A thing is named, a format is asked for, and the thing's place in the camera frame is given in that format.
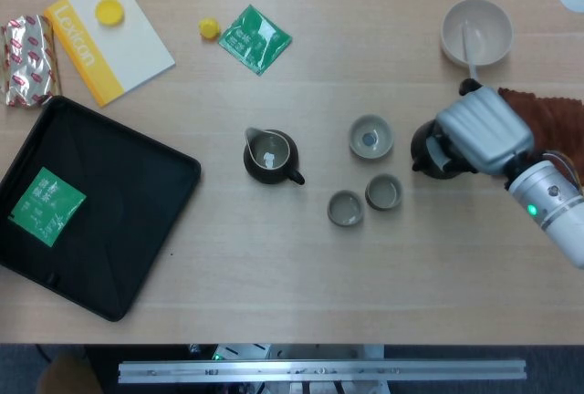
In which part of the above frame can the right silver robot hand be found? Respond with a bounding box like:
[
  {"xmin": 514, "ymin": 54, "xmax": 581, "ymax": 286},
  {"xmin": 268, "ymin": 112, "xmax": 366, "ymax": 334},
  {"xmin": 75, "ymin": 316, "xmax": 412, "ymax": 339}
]
[{"xmin": 426, "ymin": 78, "xmax": 535, "ymax": 176}]

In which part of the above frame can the black teapot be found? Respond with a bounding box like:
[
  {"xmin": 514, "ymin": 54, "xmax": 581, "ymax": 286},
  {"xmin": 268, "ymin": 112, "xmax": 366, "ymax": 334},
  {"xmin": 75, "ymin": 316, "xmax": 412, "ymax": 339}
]
[{"xmin": 410, "ymin": 119, "xmax": 462, "ymax": 181}]

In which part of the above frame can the brown folded cloth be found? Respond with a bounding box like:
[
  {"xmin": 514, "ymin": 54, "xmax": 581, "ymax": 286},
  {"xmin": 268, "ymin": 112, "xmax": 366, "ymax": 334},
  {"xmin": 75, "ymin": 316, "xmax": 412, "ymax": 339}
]
[{"xmin": 496, "ymin": 87, "xmax": 584, "ymax": 185}]

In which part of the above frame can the clear plastic spoon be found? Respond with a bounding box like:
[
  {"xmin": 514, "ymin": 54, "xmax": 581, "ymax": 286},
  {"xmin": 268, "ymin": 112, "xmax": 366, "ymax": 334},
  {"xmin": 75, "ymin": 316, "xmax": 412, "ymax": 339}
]
[{"xmin": 460, "ymin": 22, "xmax": 481, "ymax": 83}]

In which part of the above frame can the white ceramic bowl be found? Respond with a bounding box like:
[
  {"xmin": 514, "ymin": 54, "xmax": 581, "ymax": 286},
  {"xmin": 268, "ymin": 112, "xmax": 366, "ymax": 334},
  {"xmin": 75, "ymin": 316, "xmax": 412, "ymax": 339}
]
[{"xmin": 440, "ymin": 0, "xmax": 515, "ymax": 68}]

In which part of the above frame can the wide grey tea bowl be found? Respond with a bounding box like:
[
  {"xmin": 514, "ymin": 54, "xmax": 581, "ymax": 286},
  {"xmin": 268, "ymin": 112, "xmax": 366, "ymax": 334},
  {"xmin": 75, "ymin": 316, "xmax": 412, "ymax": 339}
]
[{"xmin": 349, "ymin": 114, "xmax": 395, "ymax": 160}]

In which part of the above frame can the right grey teacup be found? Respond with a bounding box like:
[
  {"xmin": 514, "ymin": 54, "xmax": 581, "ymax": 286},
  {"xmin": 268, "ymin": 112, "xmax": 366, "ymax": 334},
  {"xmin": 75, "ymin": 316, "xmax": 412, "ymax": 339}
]
[{"xmin": 364, "ymin": 173, "xmax": 403, "ymax": 212}]

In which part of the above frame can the grey teacup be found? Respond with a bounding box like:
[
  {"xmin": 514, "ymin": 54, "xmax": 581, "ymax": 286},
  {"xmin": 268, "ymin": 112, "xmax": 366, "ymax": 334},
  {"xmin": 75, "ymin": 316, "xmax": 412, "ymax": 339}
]
[
  {"xmin": 364, "ymin": 173, "xmax": 403, "ymax": 212},
  {"xmin": 326, "ymin": 190, "xmax": 367, "ymax": 227}
]

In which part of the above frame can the left grey teacup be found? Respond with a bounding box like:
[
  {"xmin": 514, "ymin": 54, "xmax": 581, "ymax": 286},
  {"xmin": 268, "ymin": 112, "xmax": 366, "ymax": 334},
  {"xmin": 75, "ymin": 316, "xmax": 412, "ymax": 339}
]
[{"xmin": 326, "ymin": 190, "xmax": 367, "ymax": 227}]

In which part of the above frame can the dark brown ceramic pitcher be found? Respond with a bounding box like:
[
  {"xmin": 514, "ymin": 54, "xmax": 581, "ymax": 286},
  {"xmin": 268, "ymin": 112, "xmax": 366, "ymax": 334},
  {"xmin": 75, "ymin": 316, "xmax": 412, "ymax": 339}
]
[{"xmin": 243, "ymin": 127, "xmax": 306, "ymax": 187}]

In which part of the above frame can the green tea packet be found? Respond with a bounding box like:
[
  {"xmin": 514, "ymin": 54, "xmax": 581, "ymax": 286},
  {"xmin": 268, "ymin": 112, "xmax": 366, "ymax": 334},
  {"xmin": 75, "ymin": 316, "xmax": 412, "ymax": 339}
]
[
  {"xmin": 217, "ymin": 4, "xmax": 293, "ymax": 78},
  {"xmin": 8, "ymin": 166, "xmax": 88, "ymax": 248}
]

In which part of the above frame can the small yellow bottle cap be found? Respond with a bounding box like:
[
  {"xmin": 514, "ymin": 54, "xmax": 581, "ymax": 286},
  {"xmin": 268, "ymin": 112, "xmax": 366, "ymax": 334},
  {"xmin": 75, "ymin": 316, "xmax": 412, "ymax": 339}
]
[{"xmin": 198, "ymin": 17, "xmax": 222, "ymax": 41}]

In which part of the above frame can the yellow white Lexicon book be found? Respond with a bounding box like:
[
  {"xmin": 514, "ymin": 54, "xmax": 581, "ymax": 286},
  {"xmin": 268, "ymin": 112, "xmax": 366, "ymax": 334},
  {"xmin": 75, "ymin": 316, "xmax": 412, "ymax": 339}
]
[{"xmin": 43, "ymin": 0, "xmax": 176, "ymax": 108}]

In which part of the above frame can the black plastic tray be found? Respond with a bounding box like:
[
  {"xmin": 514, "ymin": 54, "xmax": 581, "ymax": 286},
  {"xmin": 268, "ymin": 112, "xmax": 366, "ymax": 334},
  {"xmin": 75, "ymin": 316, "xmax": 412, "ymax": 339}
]
[{"xmin": 0, "ymin": 95, "xmax": 203, "ymax": 323}]

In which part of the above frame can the large yellow bottle cap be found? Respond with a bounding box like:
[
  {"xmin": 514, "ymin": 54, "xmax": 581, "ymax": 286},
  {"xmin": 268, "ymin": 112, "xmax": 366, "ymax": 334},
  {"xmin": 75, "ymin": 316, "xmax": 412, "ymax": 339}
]
[{"xmin": 94, "ymin": 0, "xmax": 127, "ymax": 27}]

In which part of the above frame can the gold red foil packet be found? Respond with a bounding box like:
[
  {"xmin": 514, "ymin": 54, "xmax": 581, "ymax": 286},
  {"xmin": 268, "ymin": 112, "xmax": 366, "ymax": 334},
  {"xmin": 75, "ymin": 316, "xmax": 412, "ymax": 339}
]
[{"xmin": 0, "ymin": 13, "xmax": 63, "ymax": 108}]

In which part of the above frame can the wrist cable bundle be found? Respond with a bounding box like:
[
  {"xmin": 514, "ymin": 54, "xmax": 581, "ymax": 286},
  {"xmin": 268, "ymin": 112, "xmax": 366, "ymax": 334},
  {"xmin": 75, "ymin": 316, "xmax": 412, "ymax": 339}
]
[{"xmin": 542, "ymin": 150, "xmax": 584, "ymax": 188}]

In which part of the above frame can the aluminium rail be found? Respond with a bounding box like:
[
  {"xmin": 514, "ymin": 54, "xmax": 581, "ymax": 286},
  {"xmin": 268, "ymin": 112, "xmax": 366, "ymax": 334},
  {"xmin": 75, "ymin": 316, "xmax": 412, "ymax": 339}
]
[{"xmin": 118, "ymin": 358, "xmax": 527, "ymax": 385}]

